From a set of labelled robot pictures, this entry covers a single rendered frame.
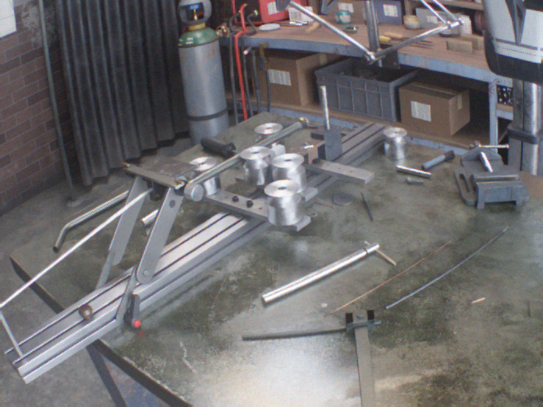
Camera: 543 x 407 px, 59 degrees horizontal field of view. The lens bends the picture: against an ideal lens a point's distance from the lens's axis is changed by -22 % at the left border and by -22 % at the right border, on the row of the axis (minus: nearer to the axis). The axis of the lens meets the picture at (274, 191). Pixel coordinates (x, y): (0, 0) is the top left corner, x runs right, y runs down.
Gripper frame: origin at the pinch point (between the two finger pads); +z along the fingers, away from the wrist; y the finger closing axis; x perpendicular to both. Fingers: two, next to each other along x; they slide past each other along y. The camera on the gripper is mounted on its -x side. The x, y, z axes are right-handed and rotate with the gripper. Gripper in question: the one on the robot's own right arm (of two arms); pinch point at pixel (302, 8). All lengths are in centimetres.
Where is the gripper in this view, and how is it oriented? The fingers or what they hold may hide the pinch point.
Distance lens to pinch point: 94.9
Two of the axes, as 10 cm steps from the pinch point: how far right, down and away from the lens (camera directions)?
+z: -2.5, 9.7, 0.8
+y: 7.1, 2.4, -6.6
